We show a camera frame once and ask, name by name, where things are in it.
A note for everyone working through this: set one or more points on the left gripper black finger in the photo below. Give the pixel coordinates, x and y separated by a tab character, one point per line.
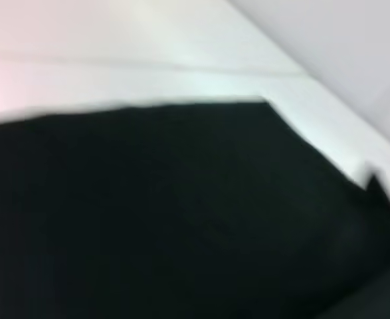
385	206

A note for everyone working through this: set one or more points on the black t-shirt with FREE print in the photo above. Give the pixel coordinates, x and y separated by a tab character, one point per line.
148	216

